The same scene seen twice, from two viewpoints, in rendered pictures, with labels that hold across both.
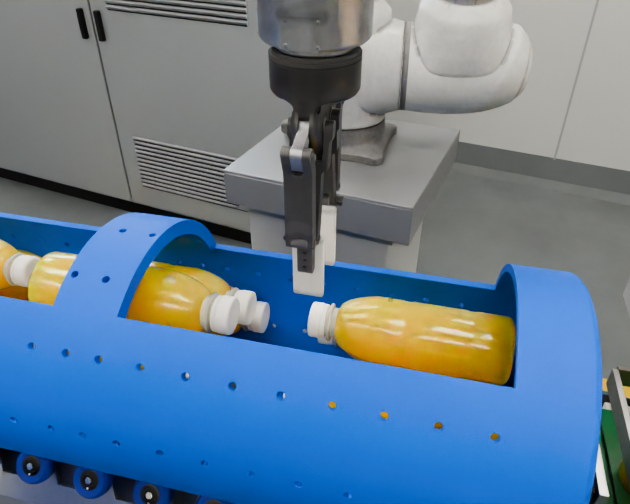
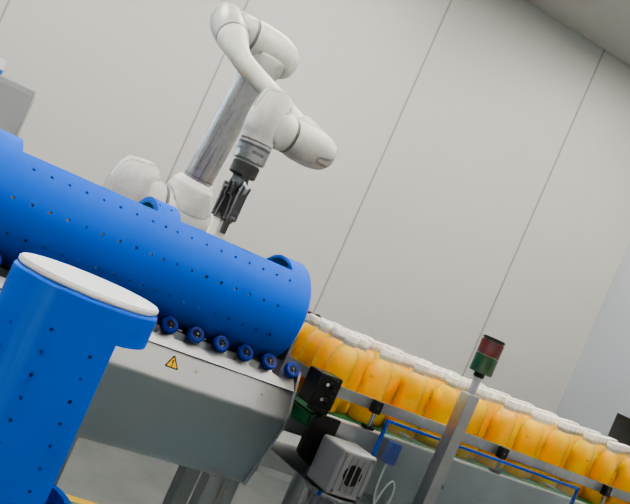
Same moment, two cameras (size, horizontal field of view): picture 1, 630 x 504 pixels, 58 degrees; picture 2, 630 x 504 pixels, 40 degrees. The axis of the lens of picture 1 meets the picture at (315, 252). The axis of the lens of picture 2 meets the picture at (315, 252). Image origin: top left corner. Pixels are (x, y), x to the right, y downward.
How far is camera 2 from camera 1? 1.98 m
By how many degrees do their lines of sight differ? 55
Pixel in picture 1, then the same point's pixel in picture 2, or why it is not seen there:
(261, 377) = (229, 250)
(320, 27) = (261, 158)
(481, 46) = (204, 204)
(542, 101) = not seen: hidden behind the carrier
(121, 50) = not seen: outside the picture
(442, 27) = (191, 189)
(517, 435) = (294, 281)
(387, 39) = (161, 186)
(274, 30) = (249, 154)
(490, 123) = not seen: hidden behind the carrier
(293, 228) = (233, 212)
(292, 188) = (239, 198)
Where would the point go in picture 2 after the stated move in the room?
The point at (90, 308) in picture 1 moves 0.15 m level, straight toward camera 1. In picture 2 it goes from (171, 216) to (223, 238)
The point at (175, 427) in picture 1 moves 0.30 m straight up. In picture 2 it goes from (201, 260) to (251, 148)
